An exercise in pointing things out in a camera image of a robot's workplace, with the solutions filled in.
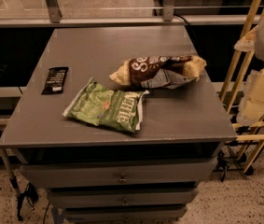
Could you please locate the black snack bar wrapper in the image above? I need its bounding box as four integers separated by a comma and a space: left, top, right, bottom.
41, 66, 69, 95

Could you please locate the metal railing frame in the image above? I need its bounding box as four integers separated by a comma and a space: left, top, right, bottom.
0, 0, 252, 28

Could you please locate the black power cable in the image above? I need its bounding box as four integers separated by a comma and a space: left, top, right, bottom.
174, 13, 202, 56

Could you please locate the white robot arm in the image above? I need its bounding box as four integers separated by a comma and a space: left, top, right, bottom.
234, 18, 264, 126

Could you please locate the top grey drawer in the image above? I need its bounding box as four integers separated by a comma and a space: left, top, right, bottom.
20, 158, 216, 189

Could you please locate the yellow wooden rack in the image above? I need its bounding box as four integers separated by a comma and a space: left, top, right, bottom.
219, 0, 264, 175

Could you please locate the grey drawer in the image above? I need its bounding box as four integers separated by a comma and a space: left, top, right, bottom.
20, 158, 216, 189
48, 188, 198, 208
64, 206, 187, 223

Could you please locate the middle grey drawer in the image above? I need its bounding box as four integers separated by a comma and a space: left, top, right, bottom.
48, 188, 198, 208

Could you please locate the black tripod stand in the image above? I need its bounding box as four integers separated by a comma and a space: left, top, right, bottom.
0, 130, 39, 221

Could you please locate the bottom grey drawer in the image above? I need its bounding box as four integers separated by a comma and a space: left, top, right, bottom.
64, 206, 187, 223

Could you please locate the brown chip bag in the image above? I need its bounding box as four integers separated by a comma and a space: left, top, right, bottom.
109, 55, 206, 89

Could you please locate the grey drawer cabinet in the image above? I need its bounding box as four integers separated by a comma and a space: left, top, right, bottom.
0, 26, 236, 223

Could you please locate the green jalapeno chip bag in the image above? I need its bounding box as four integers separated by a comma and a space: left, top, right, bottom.
63, 78, 149, 133

